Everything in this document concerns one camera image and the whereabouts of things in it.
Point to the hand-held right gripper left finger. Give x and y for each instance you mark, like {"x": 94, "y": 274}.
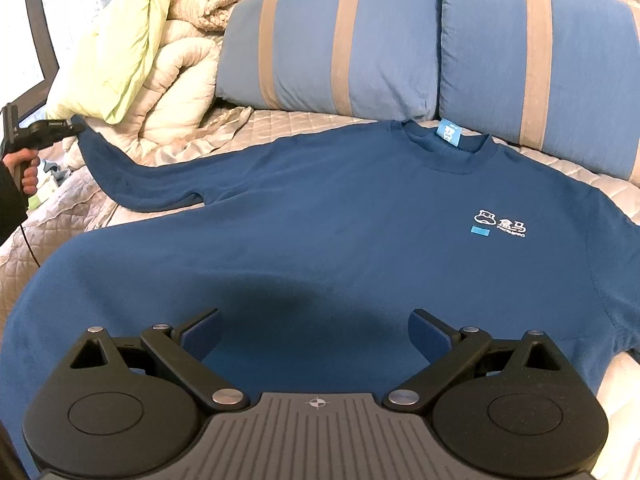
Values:
{"x": 201, "y": 336}

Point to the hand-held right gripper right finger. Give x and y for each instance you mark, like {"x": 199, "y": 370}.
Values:
{"x": 429, "y": 338}

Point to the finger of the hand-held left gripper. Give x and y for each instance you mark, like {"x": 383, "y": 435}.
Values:
{"x": 75, "y": 127}

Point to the blue sweatshirt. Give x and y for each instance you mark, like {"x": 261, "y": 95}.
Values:
{"x": 320, "y": 240}

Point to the person's left forearm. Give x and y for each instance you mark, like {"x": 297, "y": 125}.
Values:
{"x": 11, "y": 205}

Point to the person's left hand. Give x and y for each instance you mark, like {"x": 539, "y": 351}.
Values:
{"x": 29, "y": 175}

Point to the grey quilted bedspread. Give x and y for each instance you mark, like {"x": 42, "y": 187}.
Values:
{"x": 65, "y": 215}

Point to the light green blanket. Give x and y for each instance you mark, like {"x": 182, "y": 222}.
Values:
{"x": 115, "y": 45}

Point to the cream comforter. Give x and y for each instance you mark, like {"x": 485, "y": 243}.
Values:
{"x": 175, "y": 90}

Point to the blue pillow with beige stripes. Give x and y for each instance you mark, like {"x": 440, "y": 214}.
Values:
{"x": 540, "y": 55}
{"x": 330, "y": 45}

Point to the dark window frame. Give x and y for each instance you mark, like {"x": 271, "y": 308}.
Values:
{"x": 45, "y": 25}

